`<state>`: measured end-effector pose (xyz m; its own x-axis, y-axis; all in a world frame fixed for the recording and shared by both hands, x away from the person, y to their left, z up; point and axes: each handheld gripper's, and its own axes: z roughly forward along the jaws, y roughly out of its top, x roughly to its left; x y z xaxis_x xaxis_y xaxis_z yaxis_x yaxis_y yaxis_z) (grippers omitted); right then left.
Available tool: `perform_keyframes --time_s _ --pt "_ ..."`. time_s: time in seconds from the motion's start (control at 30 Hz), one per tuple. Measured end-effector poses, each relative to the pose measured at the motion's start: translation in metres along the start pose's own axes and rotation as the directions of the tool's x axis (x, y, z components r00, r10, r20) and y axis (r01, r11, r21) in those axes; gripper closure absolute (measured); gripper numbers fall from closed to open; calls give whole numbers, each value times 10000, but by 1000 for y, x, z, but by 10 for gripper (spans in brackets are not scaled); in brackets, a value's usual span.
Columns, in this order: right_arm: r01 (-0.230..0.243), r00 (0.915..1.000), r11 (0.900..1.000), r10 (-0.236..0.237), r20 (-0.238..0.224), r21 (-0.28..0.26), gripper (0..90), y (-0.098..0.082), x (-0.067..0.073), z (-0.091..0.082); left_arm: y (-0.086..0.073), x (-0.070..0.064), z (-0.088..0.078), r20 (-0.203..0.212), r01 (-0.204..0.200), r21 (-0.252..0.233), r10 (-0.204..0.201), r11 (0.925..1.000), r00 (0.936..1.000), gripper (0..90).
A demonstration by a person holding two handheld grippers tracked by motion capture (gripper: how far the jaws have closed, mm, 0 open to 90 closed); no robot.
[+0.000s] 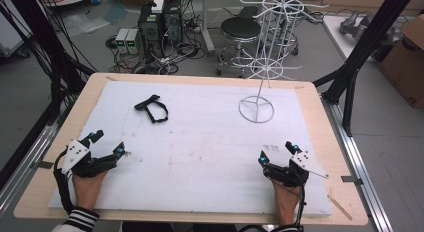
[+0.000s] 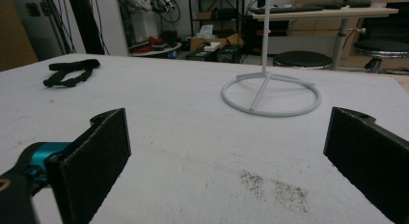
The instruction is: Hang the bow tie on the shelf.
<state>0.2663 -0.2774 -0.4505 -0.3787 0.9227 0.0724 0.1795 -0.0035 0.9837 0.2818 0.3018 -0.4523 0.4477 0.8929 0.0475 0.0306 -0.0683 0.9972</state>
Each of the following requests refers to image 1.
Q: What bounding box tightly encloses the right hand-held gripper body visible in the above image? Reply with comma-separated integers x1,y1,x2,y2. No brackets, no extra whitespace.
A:
263,151,330,188

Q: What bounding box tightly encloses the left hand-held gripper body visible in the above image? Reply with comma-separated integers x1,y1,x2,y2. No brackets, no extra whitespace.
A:
61,138,119,179

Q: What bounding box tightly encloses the person's right hand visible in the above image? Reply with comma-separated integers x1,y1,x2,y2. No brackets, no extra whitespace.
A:
272,179,303,227

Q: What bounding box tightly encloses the person's left hand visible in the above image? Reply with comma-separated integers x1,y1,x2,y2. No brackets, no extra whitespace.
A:
72,170,110,212

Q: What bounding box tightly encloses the white foam mat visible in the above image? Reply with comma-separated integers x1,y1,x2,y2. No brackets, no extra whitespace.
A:
47,79,333,217

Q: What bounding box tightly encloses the wooden stick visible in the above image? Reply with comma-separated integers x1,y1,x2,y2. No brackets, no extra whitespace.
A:
327,194,354,222

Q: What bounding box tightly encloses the grey power supply unit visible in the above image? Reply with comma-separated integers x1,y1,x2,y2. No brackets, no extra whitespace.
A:
126,28,143,56
115,27,130,55

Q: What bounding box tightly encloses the black computer tower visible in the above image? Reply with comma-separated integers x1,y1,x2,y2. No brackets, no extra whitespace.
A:
137,3,165,57
162,0,184,45

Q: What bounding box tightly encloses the white side table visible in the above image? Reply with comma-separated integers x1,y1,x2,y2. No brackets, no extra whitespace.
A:
322,14,412,64

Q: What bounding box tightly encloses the black round stool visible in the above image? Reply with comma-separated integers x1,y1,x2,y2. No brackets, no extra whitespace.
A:
215,16,265,77

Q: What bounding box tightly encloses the brown cardboard box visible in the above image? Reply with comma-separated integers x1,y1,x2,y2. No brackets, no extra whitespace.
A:
377,14,424,109

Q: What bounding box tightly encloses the grey machine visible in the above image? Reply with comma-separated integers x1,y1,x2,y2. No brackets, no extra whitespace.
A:
338,9,405,63

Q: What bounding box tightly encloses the white box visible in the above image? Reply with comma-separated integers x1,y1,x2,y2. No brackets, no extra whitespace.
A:
150,0,166,15

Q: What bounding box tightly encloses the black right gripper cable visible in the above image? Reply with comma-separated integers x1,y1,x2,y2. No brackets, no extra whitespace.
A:
237,177,308,232

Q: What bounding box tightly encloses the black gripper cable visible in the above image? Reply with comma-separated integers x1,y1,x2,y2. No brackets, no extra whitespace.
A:
53,148,77,215
237,177,308,232

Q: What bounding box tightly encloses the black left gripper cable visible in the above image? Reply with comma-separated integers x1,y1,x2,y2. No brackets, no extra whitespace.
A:
53,148,77,215

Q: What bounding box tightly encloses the white wire display rack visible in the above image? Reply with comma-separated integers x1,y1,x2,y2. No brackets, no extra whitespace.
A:
232,0,330,124

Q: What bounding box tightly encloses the aluminium rail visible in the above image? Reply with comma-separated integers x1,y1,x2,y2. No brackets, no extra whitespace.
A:
0,122,60,210
320,97,395,232

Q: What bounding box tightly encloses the black strap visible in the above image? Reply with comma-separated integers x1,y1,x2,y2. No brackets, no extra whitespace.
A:
133,94,170,124

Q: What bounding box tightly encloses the black frame with cables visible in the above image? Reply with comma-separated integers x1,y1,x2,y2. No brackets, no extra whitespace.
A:
0,0,98,126

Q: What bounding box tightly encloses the tangle of floor cables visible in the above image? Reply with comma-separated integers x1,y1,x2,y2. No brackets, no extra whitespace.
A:
105,11,205,76

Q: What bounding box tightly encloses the black metal frame strut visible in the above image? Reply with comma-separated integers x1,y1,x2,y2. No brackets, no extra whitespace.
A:
312,0,418,138

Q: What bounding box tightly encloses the grey stand post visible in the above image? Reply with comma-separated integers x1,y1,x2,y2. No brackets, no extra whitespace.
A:
199,0,217,57

